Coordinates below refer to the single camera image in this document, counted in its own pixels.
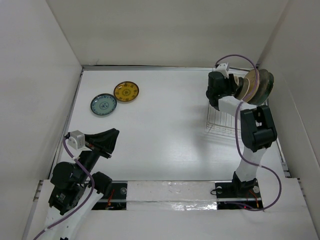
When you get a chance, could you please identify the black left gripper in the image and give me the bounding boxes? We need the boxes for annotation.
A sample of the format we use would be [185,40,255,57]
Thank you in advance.
[76,126,120,182]

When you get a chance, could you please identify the cream plate with dark patch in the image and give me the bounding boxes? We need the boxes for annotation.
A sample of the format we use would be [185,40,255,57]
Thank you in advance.
[238,77,250,100]

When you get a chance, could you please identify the blue white patterned plate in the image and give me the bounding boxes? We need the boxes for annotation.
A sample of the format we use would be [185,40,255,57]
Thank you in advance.
[90,93,118,117]

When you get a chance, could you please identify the beige bird branch plate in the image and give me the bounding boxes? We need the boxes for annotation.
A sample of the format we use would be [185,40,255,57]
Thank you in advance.
[244,69,260,103]

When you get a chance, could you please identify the yellow patterned small plate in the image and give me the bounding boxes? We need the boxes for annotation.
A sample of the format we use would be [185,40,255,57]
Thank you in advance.
[113,81,140,103]

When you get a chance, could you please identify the light green floral plate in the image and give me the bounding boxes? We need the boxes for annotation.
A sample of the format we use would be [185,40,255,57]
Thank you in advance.
[262,72,275,104]

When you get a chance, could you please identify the cream floral small plate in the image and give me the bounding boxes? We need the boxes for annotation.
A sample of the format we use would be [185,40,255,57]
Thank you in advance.
[231,74,239,86]

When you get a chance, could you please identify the black glossy small plate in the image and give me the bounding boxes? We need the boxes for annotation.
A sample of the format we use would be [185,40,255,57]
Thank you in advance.
[234,77,244,99]

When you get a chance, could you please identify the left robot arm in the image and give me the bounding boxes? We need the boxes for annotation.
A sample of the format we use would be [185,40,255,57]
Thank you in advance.
[34,128,120,240]

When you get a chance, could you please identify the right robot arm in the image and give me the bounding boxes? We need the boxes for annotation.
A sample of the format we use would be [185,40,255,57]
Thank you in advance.
[205,70,278,197]

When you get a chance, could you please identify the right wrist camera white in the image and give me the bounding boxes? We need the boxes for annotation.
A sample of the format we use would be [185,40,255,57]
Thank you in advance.
[215,62,229,79]

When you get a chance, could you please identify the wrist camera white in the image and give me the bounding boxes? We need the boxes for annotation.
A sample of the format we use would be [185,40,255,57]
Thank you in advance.
[65,130,86,150]
[215,62,229,79]

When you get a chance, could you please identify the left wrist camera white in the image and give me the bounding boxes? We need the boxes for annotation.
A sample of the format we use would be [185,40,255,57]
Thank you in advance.
[65,130,86,150]

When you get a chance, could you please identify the white wire dish rack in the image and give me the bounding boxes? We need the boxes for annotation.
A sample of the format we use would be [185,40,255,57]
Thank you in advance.
[206,69,269,137]

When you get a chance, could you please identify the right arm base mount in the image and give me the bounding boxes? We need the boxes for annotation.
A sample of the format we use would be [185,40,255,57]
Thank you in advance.
[214,182,261,200]

